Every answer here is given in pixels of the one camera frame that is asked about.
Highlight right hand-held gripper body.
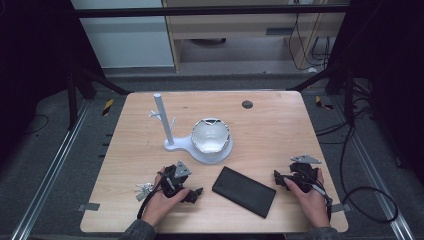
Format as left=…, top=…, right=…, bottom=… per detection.
left=287, top=153, right=323, bottom=194

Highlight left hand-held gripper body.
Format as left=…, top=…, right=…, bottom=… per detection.
left=159, top=160, right=193, bottom=200

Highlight black leather wallet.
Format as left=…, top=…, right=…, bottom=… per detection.
left=211, top=166, right=277, bottom=219

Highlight person's left hand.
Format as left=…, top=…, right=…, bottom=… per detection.
left=141, top=167, right=191, bottom=228

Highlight person's right hand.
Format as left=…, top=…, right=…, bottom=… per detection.
left=283, top=168, right=331, bottom=230

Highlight white stand with pole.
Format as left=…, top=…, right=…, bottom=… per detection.
left=148, top=92, right=234, bottom=166

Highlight grey tape strip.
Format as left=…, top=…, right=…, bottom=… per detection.
left=330, top=202, right=352, bottom=214
left=76, top=201, right=101, bottom=213

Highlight white bowl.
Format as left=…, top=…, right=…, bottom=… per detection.
left=190, top=117, right=232, bottom=155

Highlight yellow black striped tape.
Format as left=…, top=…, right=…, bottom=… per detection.
left=101, top=98, right=115, bottom=117
left=314, top=95, right=335, bottom=111

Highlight black tripod stand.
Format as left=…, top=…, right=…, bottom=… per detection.
left=65, top=61, right=133, bottom=132
left=285, top=61, right=357, bottom=128

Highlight white cabinet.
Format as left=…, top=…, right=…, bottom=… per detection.
left=70, top=0, right=176, bottom=70

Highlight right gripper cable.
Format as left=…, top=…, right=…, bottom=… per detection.
left=308, top=179, right=334, bottom=222

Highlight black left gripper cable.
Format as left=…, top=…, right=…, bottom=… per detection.
left=136, top=181, right=165, bottom=221

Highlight aluminium floor rail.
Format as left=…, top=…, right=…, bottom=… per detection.
left=9, top=99, right=92, bottom=240
left=333, top=95, right=418, bottom=240

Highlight black looped floor cable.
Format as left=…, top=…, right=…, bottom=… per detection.
left=339, top=122, right=400, bottom=225

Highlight black hanging cables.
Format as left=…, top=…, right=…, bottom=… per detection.
left=287, top=12, right=332, bottom=73

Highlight thin black floor cable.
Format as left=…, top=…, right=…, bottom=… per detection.
left=22, top=113, right=50, bottom=135

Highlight black frame bar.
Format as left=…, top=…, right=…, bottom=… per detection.
left=70, top=3, right=352, bottom=20

